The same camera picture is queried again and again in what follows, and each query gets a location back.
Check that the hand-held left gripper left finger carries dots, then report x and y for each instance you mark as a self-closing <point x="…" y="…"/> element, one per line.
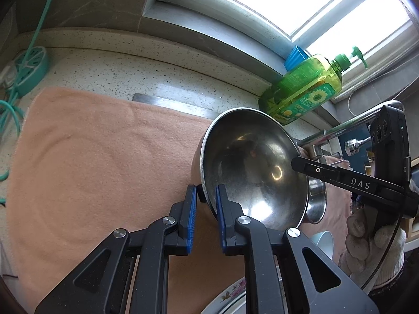
<point x="191" y="216"/>

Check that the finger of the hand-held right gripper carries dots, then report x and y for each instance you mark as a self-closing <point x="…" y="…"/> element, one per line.
<point x="360" y="183"/>

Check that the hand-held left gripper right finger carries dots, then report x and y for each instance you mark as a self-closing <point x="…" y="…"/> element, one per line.
<point x="221" y="222"/>

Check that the small red steel bowl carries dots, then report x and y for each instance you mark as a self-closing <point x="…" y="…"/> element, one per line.
<point x="317" y="202"/>

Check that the small pale blue bowl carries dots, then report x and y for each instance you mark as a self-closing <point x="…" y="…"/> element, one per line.
<point x="324" y="243"/>

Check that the white plate pink sprig print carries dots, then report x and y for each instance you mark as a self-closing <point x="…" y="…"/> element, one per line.
<point x="229" y="292"/>

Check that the large stainless steel bowl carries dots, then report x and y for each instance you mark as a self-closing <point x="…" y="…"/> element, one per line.
<point x="248" y="157"/>

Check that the person's right hand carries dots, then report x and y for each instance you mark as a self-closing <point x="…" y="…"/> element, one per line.
<point x="356" y="229"/>

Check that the chrome kitchen faucet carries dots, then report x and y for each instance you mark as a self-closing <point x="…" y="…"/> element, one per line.
<point x="343" y="126"/>

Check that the pink towel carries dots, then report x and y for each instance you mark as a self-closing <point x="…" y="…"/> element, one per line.
<point x="98" y="170"/>

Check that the green dish soap bottle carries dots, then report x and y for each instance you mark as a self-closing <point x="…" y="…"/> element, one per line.
<point x="301" y="88"/>

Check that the blue ribbed cup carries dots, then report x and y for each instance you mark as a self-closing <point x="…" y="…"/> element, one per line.
<point x="294" y="57"/>

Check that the white power plug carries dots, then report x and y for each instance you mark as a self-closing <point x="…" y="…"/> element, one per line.
<point x="6" y="77"/>

